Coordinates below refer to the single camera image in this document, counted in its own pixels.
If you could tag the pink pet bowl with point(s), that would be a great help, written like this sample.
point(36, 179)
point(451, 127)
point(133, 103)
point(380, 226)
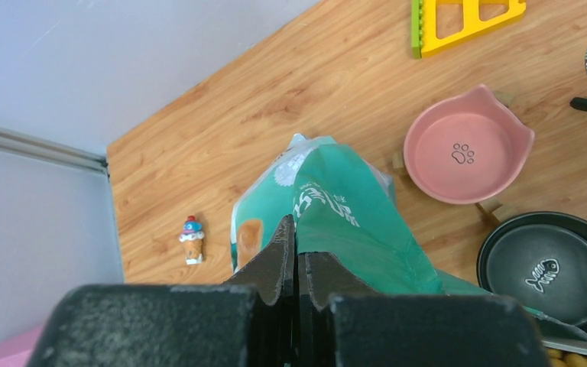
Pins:
point(467, 148)

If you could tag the small colourful figurine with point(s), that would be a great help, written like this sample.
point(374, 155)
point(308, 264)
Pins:
point(191, 237)

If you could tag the silver metal scoop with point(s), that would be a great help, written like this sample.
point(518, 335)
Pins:
point(567, 345)

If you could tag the brown dog food kibble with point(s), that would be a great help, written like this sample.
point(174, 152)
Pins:
point(559, 358)

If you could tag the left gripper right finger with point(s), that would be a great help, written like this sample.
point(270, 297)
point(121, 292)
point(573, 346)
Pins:
point(343, 322)

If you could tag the black pet bowl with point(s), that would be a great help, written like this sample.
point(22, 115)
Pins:
point(540, 259)

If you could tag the green dog food bag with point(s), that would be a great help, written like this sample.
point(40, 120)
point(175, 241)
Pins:
point(341, 205)

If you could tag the yellow green triangular toy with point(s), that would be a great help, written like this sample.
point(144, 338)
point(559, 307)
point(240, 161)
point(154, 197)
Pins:
point(424, 41)

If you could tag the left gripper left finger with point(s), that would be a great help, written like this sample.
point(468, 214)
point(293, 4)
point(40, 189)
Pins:
point(245, 321)

